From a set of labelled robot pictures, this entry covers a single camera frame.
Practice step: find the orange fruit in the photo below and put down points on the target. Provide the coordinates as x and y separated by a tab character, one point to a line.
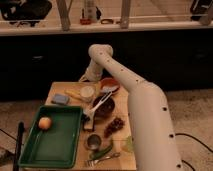
44	123

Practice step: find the yellow banana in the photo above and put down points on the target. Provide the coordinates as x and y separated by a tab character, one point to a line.
73	94

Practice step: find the green plastic tray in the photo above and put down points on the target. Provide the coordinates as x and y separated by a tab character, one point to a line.
55	148

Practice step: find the white handled brush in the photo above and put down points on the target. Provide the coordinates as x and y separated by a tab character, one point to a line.
90	112

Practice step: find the green apple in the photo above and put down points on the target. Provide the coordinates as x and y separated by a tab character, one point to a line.
128	144

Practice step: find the blue sponge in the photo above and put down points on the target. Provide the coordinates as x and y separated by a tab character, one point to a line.
60	99

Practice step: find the wooden table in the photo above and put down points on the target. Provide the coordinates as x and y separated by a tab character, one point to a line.
126	161

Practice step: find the green cucumber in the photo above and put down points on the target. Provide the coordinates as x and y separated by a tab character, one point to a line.
101	153

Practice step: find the black bag on shelf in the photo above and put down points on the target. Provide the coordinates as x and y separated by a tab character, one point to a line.
30	11

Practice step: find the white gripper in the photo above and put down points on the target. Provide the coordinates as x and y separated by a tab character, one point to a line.
89	75

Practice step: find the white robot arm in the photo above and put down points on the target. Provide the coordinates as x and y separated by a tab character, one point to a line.
152	130

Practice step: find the white bottle on shelf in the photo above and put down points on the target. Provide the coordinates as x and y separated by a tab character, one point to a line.
90	10

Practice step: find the wooden block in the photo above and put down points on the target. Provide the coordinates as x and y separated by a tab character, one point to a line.
88	123

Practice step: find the bunch of dark grapes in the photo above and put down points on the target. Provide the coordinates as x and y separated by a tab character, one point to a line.
114	126

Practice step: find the white paper cup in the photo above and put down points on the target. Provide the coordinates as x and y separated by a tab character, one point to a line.
87	93

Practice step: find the orange clay bowl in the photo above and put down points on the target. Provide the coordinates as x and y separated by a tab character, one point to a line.
109	84

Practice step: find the black pole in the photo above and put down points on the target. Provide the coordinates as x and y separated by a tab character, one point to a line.
18	146

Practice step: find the small metal cup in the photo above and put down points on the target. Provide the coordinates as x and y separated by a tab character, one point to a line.
93	142

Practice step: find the dark brown bowl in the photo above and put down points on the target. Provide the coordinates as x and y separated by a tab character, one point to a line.
106	109

